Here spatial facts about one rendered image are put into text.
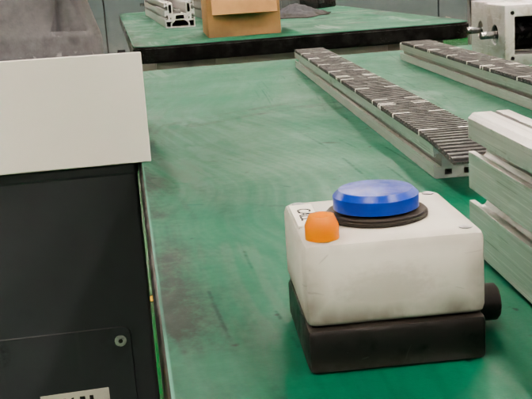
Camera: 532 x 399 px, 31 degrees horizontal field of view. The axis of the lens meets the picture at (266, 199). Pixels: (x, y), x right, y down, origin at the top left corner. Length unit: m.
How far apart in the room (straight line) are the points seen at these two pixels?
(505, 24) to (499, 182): 1.04
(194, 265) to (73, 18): 0.46
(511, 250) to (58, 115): 0.53
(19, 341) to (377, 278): 0.64
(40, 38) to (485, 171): 0.54
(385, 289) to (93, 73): 0.56
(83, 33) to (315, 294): 0.63
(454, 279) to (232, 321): 0.13
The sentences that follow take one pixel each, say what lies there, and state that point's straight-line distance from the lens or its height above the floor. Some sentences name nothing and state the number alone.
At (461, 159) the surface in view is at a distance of 0.72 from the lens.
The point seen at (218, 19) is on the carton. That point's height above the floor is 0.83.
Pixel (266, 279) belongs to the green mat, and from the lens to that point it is 0.56.
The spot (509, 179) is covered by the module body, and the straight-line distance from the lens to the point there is 0.52.
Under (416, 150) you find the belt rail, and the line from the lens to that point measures 0.85.
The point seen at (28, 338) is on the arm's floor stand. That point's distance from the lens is 1.01.
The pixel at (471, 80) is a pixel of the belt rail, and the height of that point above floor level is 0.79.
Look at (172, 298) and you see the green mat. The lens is 0.54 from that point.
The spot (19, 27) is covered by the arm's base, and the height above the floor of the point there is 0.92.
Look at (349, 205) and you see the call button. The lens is 0.44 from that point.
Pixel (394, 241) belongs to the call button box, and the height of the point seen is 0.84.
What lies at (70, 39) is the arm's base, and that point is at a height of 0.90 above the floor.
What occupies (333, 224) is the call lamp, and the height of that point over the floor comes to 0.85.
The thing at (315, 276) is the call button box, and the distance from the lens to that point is 0.41.
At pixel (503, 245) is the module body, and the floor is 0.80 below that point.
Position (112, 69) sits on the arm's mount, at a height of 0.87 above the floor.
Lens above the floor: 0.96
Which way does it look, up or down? 14 degrees down
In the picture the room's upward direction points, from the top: 4 degrees counter-clockwise
